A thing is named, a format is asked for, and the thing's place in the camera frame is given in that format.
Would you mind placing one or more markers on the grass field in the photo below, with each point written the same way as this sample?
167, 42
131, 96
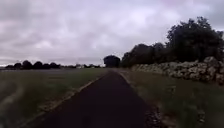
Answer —
36, 86

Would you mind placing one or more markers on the dry stone wall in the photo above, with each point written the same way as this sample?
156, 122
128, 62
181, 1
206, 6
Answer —
193, 69

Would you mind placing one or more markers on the distant row of trees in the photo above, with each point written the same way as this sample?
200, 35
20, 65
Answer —
36, 65

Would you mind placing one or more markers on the dark asphalt path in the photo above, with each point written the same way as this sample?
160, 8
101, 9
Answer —
106, 106

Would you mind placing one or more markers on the row of dark trees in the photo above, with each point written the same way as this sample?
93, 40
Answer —
186, 45

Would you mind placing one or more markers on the lone dark tree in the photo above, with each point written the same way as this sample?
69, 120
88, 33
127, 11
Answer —
111, 61

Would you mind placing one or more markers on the grass verge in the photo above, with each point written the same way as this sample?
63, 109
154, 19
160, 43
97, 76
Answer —
180, 100

